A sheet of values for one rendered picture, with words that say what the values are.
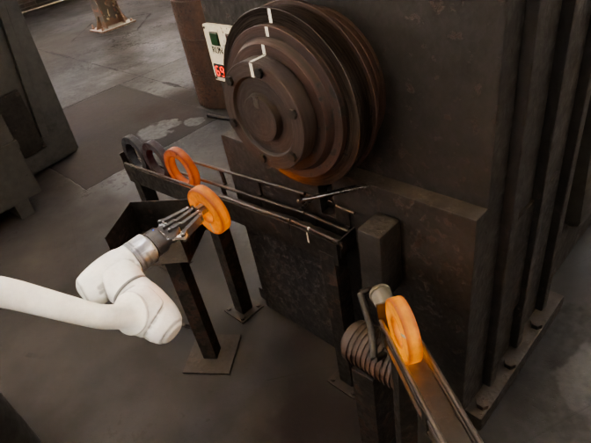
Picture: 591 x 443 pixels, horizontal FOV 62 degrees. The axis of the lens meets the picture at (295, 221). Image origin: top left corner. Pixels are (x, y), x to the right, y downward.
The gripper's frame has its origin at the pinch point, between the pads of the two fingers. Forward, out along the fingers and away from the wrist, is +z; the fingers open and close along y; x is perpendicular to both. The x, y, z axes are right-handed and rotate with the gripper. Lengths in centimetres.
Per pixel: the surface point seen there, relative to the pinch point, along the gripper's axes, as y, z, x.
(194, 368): -27, -18, -83
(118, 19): -628, 299, -90
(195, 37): -229, 162, -31
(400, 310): 65, 2, -6
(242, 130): 11.1, 11.7, 21.1
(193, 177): -42.3, 20.8, -16.2
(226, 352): -22, -4, -83
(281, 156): 24.9, 11.5, 17.1
